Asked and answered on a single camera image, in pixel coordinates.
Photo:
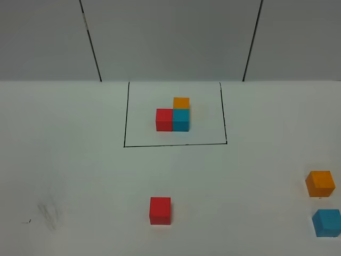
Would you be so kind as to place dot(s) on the red template cube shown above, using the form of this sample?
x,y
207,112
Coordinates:
x,y
164,120

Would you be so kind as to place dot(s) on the blue template cube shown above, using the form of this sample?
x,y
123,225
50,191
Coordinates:
x,y
181,120

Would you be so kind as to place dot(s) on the orange template cube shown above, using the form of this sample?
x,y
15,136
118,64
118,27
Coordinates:
x,y
181,103

